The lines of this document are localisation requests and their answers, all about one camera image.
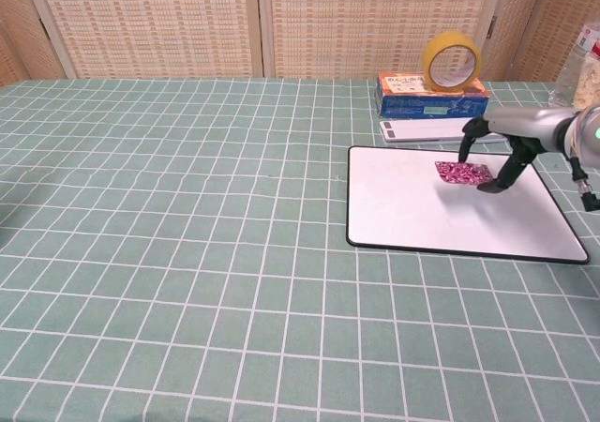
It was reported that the clear bag of snacks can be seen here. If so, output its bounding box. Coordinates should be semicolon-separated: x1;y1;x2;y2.
572;54;600;112

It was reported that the bamboo folding screen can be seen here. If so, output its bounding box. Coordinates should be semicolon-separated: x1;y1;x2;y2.
0;0;600;90

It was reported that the orange and blue carton box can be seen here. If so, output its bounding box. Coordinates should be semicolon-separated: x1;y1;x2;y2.
374;73;490;119

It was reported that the white board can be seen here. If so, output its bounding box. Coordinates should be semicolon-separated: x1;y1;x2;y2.
346;144;591;265

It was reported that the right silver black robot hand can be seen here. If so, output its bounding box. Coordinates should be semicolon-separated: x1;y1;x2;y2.
457;106;577;194

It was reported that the red patterned square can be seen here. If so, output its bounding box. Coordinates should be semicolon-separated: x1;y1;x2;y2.
434;159;494;188

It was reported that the yellow packing tape roll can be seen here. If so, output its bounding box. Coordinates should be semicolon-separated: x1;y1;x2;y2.
422;30;483;95

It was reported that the green checked tablecloth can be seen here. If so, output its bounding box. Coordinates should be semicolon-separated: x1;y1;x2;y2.
0;78;600;422

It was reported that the clear plastic water bottle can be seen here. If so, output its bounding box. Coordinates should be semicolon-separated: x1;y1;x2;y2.
547;22;600;110

